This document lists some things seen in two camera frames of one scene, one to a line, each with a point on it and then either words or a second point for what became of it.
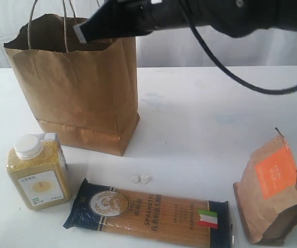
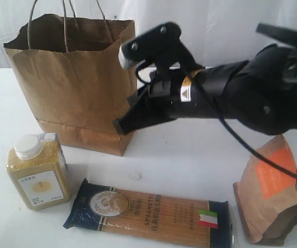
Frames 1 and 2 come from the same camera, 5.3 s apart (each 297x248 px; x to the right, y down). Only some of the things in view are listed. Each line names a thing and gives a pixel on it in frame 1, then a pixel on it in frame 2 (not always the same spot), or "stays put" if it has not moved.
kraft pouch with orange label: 270,196 stays put
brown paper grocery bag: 83,94 stays put
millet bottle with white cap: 36,168 stays put
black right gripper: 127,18 to 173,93
